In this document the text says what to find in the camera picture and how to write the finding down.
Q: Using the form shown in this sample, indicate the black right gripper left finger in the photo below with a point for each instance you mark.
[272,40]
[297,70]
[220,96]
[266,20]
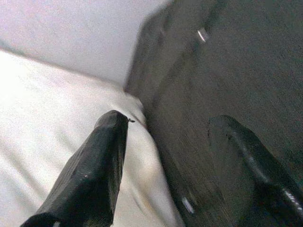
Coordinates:
[90,177]

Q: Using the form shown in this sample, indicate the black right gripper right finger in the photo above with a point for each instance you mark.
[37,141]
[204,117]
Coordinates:
[260,189]

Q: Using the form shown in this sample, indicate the white pillow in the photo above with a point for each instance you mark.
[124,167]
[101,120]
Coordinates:
[35,118]

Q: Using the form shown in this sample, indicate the dark wooden cabinet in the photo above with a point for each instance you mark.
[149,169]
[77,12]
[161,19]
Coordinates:
[236,71]

